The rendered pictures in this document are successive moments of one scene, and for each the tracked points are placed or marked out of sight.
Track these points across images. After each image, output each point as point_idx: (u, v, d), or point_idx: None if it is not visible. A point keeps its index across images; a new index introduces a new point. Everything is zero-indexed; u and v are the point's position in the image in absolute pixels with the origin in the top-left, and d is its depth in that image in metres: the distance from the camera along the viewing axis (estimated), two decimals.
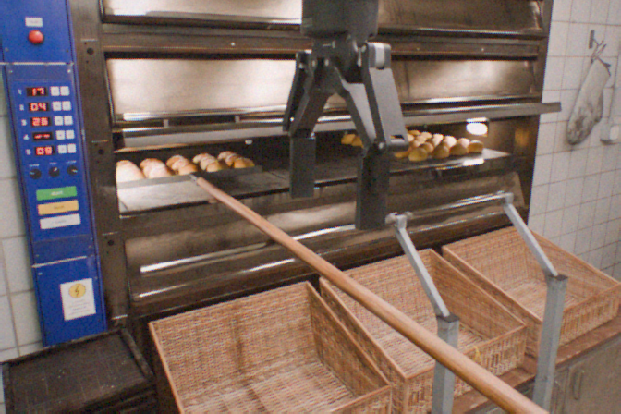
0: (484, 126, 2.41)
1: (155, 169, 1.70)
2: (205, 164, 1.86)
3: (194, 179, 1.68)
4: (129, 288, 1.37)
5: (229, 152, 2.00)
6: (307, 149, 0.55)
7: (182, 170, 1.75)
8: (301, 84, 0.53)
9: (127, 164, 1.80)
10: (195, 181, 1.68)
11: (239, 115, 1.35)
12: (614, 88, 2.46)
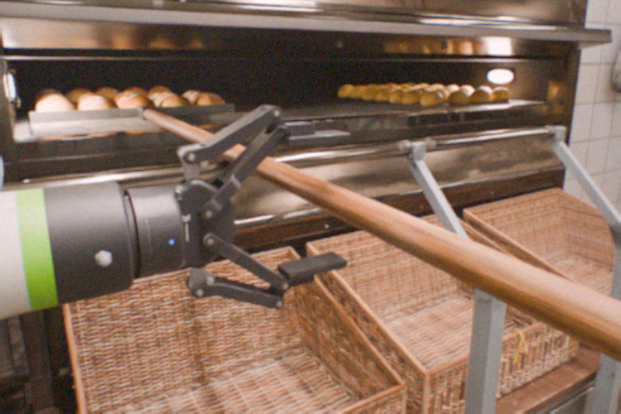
0: (509, 72, 2.00)
1: (91, 100, 1.29)
2: (162, 101, 1.45)
3: (140, 112, 1.27)
4: None
5: (196, 91, 1.59)
6: (295, 143, 0.46)
7: (127, 103, 1.34)
8: (219, 149, 0.43)
9: None
10: (141, 115, 1.26)
11: None
12: None
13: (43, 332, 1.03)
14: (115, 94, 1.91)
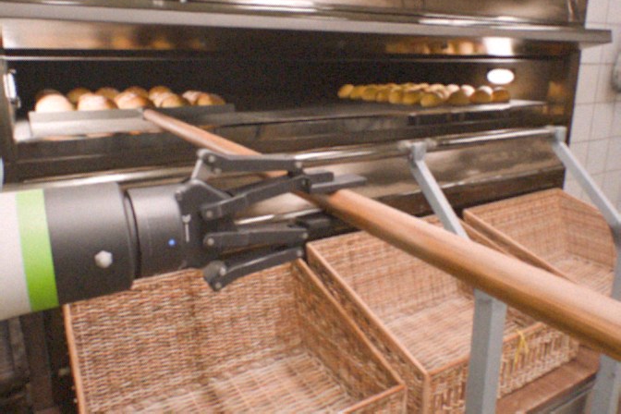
0: (509, 72, 2.00)
1: (91, 101, 1.29)
2: (162, 101, 1.45)
3: (140, 113, 1.27)
4: None
5: (196, 91, 1.59)
6: (314, 190, 0.48)
7: (127, 103, 1.34)
8: (234, 168, 0.44)
9: None
10: (141, 115, 1.26)
11: None
12: None
13: (43, 332, 1.03)
14: (115, 94, 1.91)
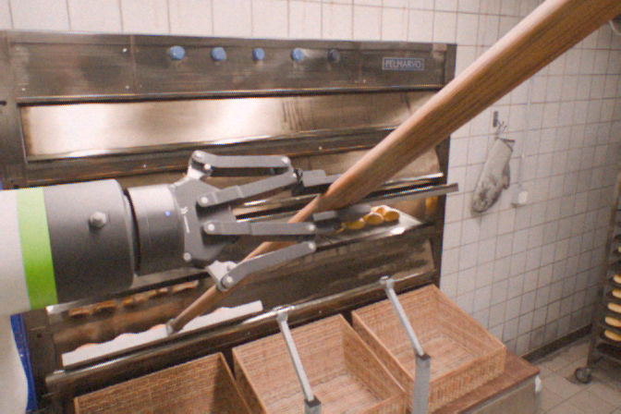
0: None
1: (115, 338, 1.45)
2: None
3: (169, 325, 1.27)
4: (56, 371, 1.65)
5: None
6: (310, 188, 0.49)
7: None
8: (225, 175, 0.46)
9: None
10: (170, 326, 1.26)
11: None
12: (522, 158, 2.73)
13: None
14: None
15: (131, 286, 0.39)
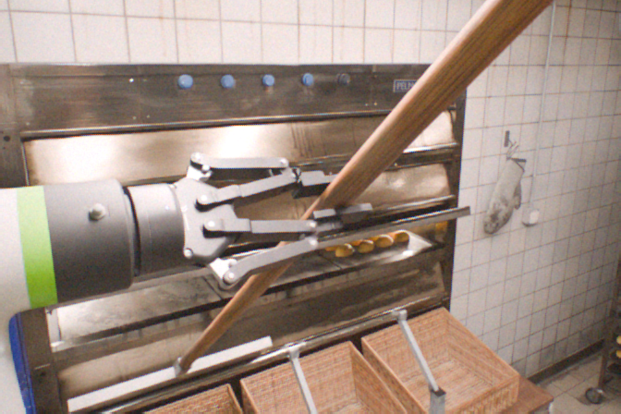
0: None
1: None
2: None
3: (176, 365, 1.24)
4: (61, 410, 1.60)
5: None
6: (310, 188, 0.49)
7: None
8: (224, 176, 0.47)
9: None
10: (178, 366, 1.23)
11: None
12: (533, 177, 2.68)
13: None
14: None
15: (132, 284, 0.38)
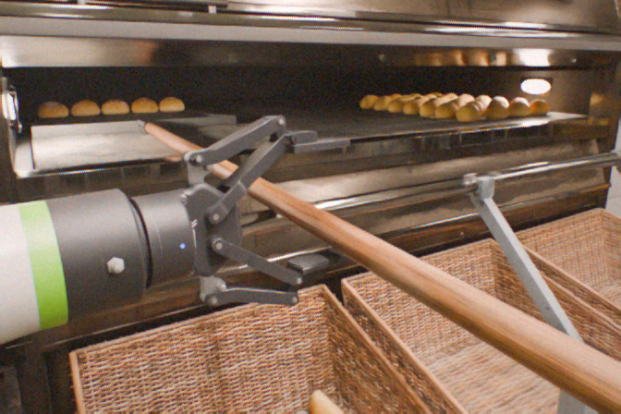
0: (546, 82, 1.86)
1: None
2: None
3: (142, 126, 1.27)
4: None
5: None
6: (298, 152, 0.46)
7: None
8: (223, 155, 0.43)
9: None
10: (143, 128, 1.26)
11: (216, 7, 0.81)
12: None
13: (48, 393, 0.89)
14: (124, 106, 1.77)
15: None
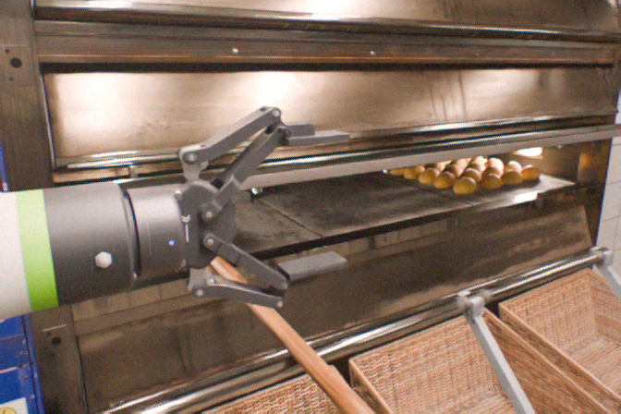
0: None
1: None
2: None
3: None
4: (86, 404, 0.95)
5: None
6: (294, 143, 0.46)
7: None
8: (219, 149, 0.43)
9: None
10: None
11: None
12: None
13: None
14: None
15: None
